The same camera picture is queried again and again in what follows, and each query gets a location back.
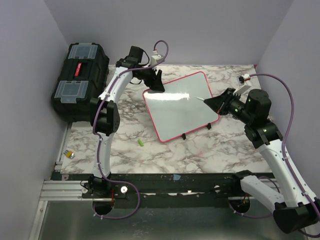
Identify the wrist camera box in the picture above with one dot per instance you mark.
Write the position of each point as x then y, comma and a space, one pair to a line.
156, 58
244, 84

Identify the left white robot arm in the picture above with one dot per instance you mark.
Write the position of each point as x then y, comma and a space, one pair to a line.
105, 117

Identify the pink-framed whiteboard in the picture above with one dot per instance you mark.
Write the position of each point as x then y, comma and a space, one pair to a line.
177, 112

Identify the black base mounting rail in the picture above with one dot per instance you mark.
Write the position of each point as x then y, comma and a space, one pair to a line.
196, 190

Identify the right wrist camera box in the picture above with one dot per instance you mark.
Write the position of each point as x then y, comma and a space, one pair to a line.
244, 84

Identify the blue tape piece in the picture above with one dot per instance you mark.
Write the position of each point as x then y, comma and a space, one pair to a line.
176, 177

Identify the black plastic toolbox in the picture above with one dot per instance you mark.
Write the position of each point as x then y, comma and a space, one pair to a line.
83, 76

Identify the aluminium extrusion frame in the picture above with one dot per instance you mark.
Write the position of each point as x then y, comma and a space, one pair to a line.
64, 182

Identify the green marker cap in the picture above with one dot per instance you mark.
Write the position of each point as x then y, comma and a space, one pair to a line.
140, 142

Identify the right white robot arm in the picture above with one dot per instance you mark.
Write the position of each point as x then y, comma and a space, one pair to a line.
296, 206

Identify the small yellow metal clip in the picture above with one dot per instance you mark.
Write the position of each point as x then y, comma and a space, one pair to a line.
69, 154

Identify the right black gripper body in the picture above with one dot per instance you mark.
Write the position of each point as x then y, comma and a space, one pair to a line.
233, 104

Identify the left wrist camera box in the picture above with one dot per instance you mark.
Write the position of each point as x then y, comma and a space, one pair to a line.
156, 58

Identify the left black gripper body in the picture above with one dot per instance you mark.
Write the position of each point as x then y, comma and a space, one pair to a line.
146, 75

